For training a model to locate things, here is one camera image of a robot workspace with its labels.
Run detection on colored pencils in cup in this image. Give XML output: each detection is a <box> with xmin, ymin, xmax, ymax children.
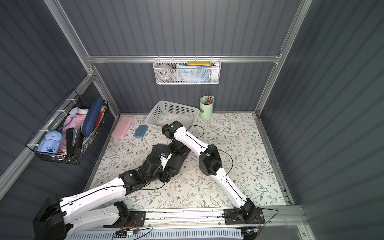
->
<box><xmin>205</xmin><ymin>95</ymin><xmax>215</xmax><ymax>105</ymax></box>

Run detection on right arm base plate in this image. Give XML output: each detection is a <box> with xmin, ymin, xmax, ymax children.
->
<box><xmin>222</xmin><ymin>208</ymin><xmax>266</xmax><ymax>225</ymax></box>

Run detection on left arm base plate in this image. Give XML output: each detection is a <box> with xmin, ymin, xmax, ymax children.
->
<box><xmin>103</xmin><ymin>211</ymin><xmax>147</xmax><ymax>229</ymax></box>

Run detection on light blue paw toy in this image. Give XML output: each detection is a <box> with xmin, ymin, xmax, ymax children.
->
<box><xmin>37</xmin><ymin>131</ymin><xmax>63</xmax><ymax>154</ymax></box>

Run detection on white wire wall basket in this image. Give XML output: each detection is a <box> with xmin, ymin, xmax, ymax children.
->
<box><xmin>153</xmin><ymin>60</ymin><xmax>222</xmax><ymax>85</ymax></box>

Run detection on black stapler in side basket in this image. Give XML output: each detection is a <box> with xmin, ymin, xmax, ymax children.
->
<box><xmin>66</xmin><ymin>128</ymin><xmax>79</xmax><ymax>155</ymax></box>

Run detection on yellow item in wall basket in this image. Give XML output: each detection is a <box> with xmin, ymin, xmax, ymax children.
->
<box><xmin>187</xmin><ymin>61</ymin><xmax>212</xmax><ymax>67</ymax></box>

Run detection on blue white box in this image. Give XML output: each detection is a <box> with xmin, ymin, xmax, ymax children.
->
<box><xmin>176</xmin><ymin>65</ymin><xmax>211</xmax><ymax>83</ymax></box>

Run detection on black wire side basket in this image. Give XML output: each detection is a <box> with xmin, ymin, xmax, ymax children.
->
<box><xmin>26</xmin><ymin>91</ymin><xmax>109</xmax><ymax>165</ymax></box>

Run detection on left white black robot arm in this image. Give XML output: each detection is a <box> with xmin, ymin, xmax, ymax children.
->
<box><xmin>33</xmin><ymin>152</ymin><xmax>185</xmax><ymax>240</ymax></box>

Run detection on white plastic perforated basket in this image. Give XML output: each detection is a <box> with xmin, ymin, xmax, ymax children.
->
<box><xmin>145</xmin><ymin>101</ymin><xmax>200</xmax><ymax>131</ymax></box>

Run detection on blue snap wallet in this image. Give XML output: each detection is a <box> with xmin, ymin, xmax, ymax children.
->
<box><xmin>134</xmin><ymin>125</ymin><xmax>149</xmax><ymax>138</ymax></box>

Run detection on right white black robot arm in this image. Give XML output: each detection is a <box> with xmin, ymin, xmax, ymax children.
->
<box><xmin>162</xmin><ymin>121</ymin><xmax>256</xmax><ymax>223</ymax></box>

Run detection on pink pencil case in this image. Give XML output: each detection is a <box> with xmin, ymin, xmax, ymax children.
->
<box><xmin>111</xmin><ymin>116</ymin><xmax>134</xmax><ymax>140</ymax></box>

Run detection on navy blue zip pouch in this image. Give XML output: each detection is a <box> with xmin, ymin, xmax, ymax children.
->
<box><xmin>81</xmin><ymin>97</ymin><xmax>104</xmax><ymax>138</ymax></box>

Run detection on white tape roll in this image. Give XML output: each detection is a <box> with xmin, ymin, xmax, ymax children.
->
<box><xmin>155</xmin><ymin>64</ymin><xmax>173</xmax><ymax>82</ymax></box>

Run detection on green pencil cup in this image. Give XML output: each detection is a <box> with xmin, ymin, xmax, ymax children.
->
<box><xmin>199</xmin><ymin>96</ymin><xmax>214</xmax><ymax>120</ymax></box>

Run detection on dark grey long pants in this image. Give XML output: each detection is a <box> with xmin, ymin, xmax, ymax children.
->
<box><xmin>150</xmin><ymin>144</ymin><xmax>189</xmax><ymax>176</ymax></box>

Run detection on pink toy in side basket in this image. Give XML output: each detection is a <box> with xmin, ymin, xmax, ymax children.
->
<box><xmin>59</xmin><ymin>114</ymin><xmax>84</xmax><ymax>153</ymax></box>

